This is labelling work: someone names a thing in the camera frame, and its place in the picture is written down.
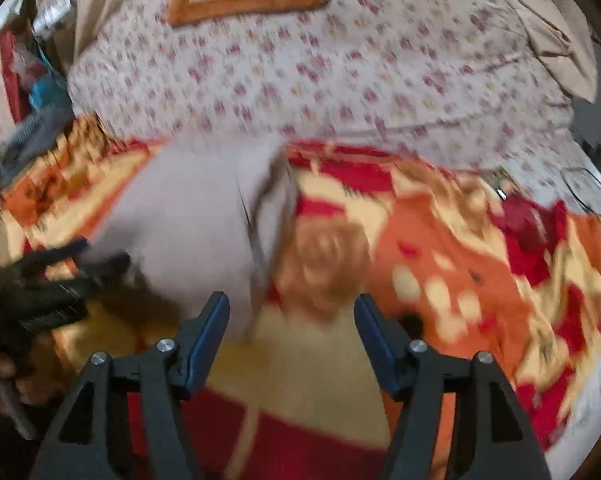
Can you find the grey striped garment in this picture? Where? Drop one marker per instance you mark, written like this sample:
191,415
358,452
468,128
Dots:
40,135

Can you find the blue plastic bag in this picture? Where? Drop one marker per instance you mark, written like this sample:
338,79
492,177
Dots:
45,92

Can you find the orange red printed blanket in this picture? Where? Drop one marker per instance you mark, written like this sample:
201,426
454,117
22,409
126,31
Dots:
455,270

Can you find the beige zip jacket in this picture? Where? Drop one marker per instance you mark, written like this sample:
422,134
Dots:
190,220

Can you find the person's left hand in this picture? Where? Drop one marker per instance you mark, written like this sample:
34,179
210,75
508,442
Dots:
5,380

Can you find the red cloth strip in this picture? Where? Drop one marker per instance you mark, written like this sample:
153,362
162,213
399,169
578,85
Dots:
11,75

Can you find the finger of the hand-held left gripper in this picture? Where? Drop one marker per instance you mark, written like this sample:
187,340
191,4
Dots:
98,270
55,254

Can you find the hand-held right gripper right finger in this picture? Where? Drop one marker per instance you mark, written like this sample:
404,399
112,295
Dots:
378,340

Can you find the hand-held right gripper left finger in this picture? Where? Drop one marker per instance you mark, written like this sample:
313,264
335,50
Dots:
208,330

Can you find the floral quilt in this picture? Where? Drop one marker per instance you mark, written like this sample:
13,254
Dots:
330,70

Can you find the clear plastic bag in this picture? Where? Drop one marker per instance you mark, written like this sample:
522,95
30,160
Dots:
53,12

